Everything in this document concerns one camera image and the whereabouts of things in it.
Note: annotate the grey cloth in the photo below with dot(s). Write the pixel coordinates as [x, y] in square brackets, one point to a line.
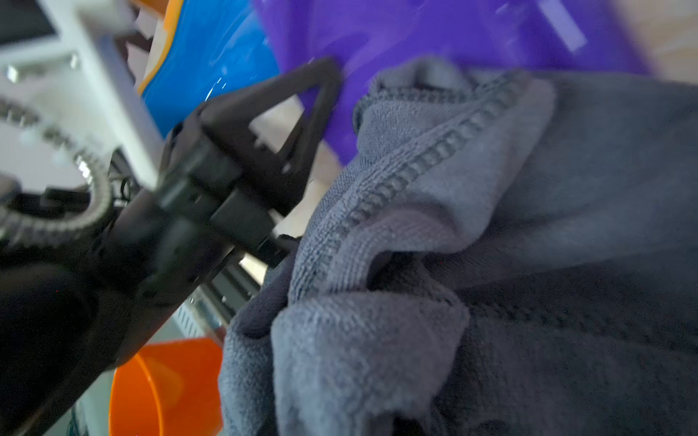
[509, 253]

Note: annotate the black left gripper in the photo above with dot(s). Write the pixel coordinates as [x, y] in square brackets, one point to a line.
[73, 307]

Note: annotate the left flexible metal conduit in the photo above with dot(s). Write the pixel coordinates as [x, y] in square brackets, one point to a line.
[56, 216]

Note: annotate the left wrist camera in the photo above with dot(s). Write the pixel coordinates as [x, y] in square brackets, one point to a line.
[60, 58]

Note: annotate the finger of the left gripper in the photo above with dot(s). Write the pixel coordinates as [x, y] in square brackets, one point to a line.
[273, 129]

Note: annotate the blue boot near left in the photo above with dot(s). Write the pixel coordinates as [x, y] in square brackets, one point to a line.
[211, 48]

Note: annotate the purple boot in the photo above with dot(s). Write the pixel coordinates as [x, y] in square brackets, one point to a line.
[368, 36]

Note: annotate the orange plastic bowl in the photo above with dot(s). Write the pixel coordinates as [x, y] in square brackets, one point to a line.
[168, 389]

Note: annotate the white slotted cable duct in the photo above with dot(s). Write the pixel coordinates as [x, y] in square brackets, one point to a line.
[208, 311]

